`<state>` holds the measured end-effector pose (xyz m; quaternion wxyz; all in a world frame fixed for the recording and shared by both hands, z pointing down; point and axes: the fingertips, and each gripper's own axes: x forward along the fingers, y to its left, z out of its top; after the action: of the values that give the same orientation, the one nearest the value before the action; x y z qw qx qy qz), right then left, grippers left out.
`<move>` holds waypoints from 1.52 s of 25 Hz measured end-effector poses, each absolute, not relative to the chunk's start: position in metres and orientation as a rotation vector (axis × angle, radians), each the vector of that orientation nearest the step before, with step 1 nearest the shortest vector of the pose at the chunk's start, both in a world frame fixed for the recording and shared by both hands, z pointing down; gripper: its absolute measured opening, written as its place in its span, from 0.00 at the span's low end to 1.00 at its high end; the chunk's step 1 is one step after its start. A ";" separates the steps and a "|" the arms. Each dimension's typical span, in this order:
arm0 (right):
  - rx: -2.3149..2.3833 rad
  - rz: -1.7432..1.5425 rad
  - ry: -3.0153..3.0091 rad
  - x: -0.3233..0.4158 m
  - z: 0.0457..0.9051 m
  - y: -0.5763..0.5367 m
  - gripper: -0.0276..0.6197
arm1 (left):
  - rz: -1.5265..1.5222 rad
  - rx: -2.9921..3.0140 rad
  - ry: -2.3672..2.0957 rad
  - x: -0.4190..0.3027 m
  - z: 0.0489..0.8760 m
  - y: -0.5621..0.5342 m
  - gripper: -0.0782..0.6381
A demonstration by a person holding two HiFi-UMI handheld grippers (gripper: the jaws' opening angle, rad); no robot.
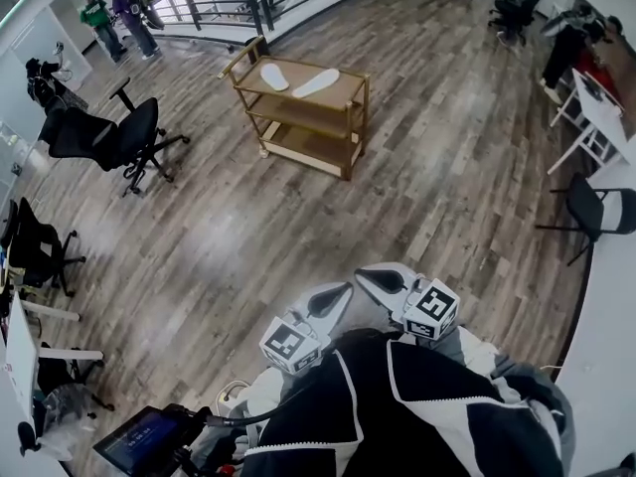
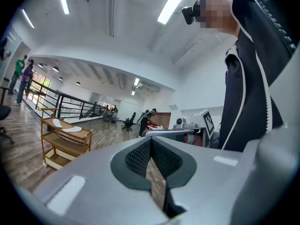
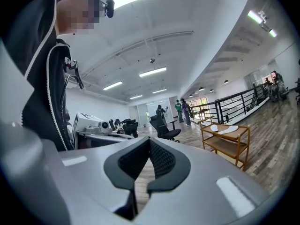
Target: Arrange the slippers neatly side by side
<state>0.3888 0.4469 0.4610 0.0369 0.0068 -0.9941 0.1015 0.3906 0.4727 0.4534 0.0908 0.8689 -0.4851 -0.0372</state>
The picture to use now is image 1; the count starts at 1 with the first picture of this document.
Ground red cloth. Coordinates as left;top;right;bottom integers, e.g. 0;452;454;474
578;50;625;113

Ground wooden three-tier cart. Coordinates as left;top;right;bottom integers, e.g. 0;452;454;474
218;35;372;182

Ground clear plastic bag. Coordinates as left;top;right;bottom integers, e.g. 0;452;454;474
34;383;98;461

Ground white table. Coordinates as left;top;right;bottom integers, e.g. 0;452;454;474
547;67;636;176

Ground black tablet screen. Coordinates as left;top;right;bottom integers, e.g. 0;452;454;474
92;403;210;477

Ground white desk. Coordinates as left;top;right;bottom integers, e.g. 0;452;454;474
0;290;103;416

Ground black folding chair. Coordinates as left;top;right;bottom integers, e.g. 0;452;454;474
535;172;636;266

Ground brown table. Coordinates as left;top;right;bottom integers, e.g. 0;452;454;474
570;0;636;138

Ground person's black white jacket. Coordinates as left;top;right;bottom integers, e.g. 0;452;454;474
198;323;577;477

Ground black office chair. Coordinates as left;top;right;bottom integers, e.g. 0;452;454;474
0;197;86;298
38;77;192;198
488;0;547;47

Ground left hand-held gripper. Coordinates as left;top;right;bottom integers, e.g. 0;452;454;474
258;280;354;375

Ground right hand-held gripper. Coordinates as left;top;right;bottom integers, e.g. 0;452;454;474
354;262;461;341

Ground white power strip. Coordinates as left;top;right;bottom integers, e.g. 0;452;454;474
216;380;249;411

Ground person's left forearm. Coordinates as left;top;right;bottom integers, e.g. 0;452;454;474
242;368;289;416

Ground person's right forearm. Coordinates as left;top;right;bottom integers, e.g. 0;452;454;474
421;323;498;372

